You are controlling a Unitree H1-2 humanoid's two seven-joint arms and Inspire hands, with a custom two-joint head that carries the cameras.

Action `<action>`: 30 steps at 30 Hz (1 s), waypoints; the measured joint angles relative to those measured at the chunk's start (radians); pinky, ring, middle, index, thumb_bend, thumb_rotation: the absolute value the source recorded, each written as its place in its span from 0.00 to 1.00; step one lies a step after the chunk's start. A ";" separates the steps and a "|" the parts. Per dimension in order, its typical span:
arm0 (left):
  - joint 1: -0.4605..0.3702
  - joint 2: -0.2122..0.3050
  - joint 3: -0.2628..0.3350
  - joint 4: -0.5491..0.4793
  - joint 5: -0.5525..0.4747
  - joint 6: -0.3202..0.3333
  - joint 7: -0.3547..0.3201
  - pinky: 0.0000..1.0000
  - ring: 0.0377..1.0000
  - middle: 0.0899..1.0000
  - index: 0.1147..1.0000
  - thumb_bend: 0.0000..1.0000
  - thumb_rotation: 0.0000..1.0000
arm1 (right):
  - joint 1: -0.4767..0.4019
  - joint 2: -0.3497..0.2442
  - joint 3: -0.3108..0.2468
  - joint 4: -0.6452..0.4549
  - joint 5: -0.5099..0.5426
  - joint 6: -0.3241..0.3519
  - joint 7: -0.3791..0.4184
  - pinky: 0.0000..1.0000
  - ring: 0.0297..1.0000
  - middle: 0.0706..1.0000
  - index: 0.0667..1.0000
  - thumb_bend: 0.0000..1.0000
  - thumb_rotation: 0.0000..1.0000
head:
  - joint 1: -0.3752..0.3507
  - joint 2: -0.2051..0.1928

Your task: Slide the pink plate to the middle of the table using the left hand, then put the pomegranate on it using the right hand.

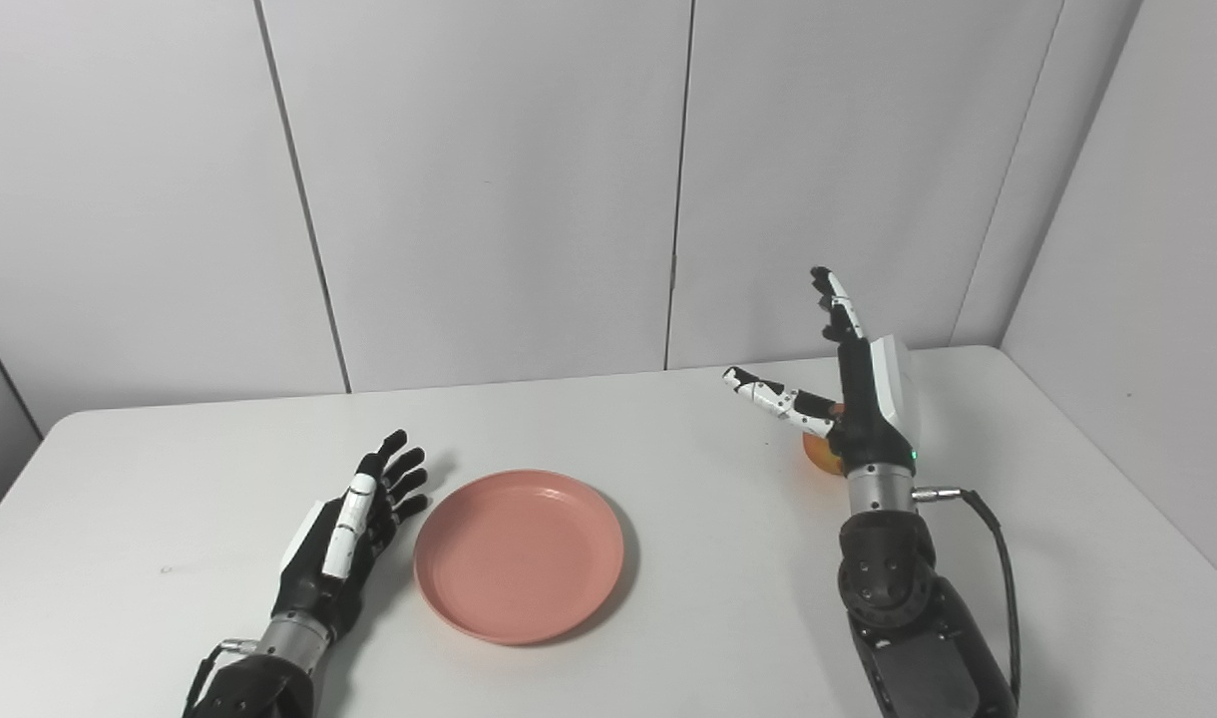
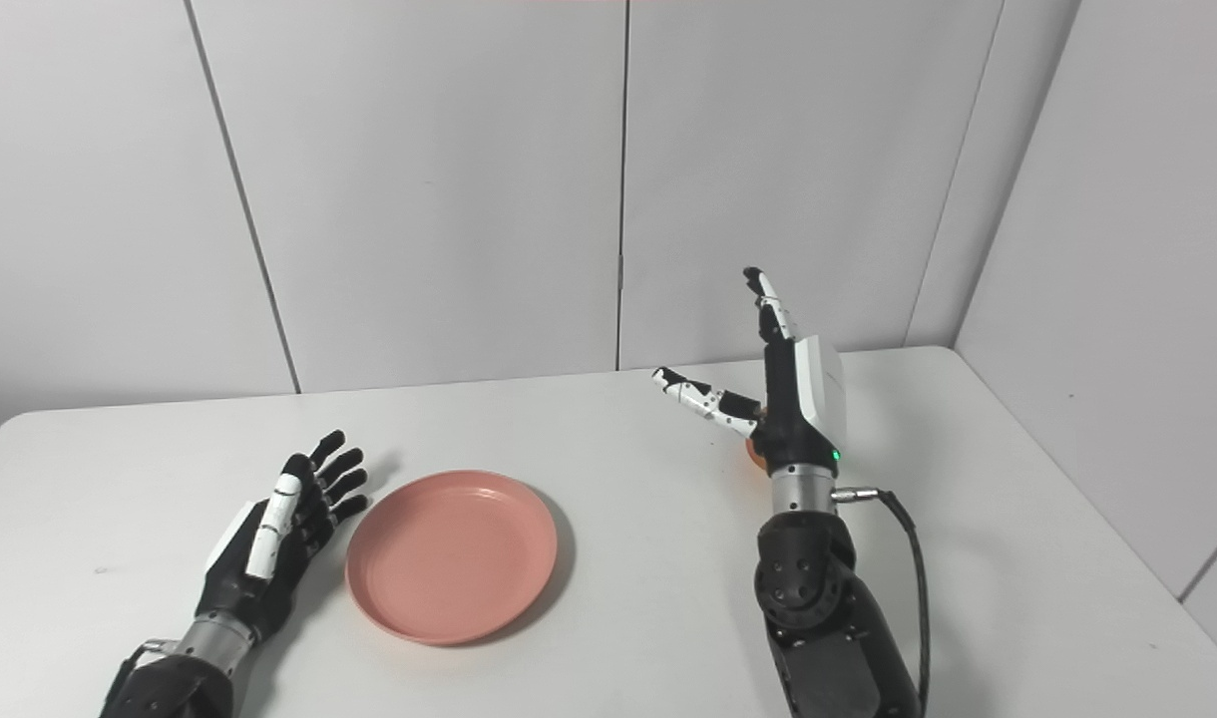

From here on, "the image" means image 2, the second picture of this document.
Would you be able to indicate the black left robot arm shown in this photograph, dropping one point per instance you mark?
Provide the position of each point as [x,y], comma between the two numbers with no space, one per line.
[170,683]

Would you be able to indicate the red yellow apple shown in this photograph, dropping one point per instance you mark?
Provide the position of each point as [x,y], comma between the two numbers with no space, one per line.
[755,457]

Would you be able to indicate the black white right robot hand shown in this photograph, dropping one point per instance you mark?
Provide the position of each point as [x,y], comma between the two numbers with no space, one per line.
[798,409]

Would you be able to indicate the pink round plate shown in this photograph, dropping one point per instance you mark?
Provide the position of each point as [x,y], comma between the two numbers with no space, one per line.
[449,558]

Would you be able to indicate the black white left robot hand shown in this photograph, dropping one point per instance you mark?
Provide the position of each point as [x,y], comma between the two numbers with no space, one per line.
[259,568]

